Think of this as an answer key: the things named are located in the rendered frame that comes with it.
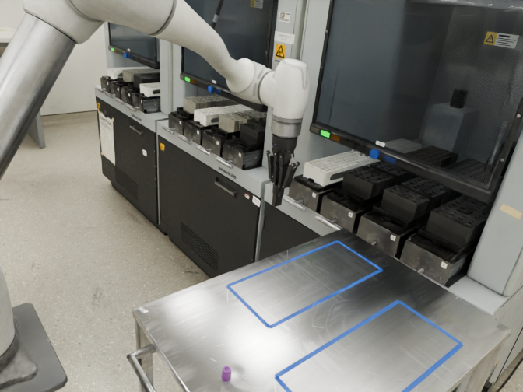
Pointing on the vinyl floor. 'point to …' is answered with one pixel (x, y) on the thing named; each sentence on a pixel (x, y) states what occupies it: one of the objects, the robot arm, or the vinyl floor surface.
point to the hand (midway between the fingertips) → (277, 195)
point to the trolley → (318, 327)
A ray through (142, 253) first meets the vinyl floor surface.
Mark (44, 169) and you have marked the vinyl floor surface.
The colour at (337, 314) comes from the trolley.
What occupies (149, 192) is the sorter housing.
